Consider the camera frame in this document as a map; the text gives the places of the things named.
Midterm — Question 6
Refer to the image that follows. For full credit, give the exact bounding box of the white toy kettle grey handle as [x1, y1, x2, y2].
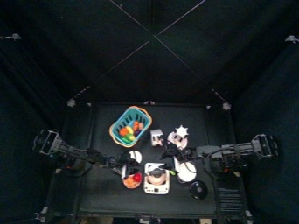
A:
[146, 164, 170, 186]

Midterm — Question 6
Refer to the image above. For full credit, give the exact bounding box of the small white bowl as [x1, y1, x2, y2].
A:
[126, 150, 144, 164]

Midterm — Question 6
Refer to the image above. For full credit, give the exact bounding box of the plate with orange food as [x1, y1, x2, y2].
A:
[122, 165, 144, 190]

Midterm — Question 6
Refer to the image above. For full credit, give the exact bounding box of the white toy pot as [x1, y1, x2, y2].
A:
[172, 158, 199, 184]

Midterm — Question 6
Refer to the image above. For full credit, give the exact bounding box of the small white grey toy appliance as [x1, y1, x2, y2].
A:
[150, 129, 164, 147]

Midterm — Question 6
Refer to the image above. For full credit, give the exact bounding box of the white star-shaped object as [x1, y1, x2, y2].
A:
[167, 124, 191, 151]

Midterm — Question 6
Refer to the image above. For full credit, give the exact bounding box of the black round disc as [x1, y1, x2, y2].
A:
[188, 179, 210, 201]

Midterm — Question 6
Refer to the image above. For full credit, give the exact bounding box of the teal basket orange rim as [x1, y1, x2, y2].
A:
[108, 105, 154, 148]

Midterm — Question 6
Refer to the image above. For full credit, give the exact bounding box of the printed label sticker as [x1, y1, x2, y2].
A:
[215, 187, 244, 215]

